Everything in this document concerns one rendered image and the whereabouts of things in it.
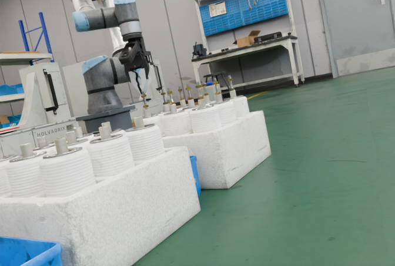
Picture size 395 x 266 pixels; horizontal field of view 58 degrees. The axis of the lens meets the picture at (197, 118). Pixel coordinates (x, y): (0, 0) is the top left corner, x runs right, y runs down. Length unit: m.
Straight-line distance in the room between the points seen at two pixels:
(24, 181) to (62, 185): 0.12
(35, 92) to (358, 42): 4.60
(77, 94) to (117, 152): 3.11
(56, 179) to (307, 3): 5.70
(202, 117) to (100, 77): 0.57
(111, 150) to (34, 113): 2.62
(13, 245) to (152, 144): 0.35
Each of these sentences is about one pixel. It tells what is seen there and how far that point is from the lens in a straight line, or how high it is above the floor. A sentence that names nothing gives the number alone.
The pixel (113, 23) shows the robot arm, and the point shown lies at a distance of 1.42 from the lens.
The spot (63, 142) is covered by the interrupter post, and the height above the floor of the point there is 0.27.
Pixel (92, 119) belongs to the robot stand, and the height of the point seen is 0.28.
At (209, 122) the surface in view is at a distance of 1.13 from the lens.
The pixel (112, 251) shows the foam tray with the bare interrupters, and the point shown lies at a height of 0.05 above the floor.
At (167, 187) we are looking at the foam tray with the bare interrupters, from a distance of 0.86.
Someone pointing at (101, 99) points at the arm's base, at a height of 0.35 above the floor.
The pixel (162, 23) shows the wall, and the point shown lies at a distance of 7.01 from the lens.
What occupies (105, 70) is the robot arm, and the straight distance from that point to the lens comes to 1.54.
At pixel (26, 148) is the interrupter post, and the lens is 0.84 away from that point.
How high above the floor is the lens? 0.33
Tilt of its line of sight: 5 degrees down
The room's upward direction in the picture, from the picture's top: 12 degrees counter-clockwise
